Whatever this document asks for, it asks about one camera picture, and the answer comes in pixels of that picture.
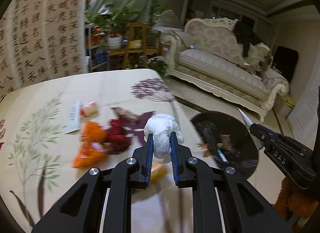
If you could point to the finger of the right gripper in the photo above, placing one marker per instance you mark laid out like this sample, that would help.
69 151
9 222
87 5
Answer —
259 134

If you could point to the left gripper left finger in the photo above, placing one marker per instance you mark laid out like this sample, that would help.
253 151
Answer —
101 199

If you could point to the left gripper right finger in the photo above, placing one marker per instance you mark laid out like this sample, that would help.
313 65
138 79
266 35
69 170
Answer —
223 200

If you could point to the white grey small tube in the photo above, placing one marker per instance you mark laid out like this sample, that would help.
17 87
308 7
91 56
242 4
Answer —
245 118

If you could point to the red orange plastic bag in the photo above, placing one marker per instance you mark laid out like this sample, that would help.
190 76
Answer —
89 153

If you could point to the dark red satin cloth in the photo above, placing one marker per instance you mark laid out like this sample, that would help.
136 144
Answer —
116 140

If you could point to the orange snack wrapper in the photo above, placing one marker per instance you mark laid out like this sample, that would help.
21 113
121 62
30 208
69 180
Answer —
158 172

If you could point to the white red small bottle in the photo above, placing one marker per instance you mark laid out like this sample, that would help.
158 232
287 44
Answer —
89 109

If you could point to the white plastic bag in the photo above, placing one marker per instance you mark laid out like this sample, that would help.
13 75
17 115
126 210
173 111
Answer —
161 126

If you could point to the white red sachet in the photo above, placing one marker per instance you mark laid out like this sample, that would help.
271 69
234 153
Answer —
226 143

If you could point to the white teal paper box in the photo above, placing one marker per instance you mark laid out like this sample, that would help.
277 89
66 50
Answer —
222 157

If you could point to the black trash bin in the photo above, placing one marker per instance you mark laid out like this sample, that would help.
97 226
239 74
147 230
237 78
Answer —
243 156

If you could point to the black television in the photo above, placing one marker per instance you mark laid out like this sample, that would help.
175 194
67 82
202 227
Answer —
285 61

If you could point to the floral cream tablecloth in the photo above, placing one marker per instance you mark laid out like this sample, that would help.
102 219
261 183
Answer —
36 152

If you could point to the ornate cream sofa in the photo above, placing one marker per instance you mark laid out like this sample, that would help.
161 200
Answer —
207 55

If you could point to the black garment on sofa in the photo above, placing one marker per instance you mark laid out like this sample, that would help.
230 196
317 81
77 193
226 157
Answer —
245 35

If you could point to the small floor plant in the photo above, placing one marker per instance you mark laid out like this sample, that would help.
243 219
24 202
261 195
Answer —
158 65

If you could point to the metal shelf rack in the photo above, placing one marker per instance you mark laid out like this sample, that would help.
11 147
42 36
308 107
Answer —
96 49

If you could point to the wooden plant stand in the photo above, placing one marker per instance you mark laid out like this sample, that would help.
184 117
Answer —
135 46

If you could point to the tall green plant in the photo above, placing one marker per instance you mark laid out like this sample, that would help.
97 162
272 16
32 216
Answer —
156 8

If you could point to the potted plant white pot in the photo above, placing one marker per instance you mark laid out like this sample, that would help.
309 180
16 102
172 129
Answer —
113 23

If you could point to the calligraphy wall scrolls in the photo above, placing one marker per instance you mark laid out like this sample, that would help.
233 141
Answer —
41 40

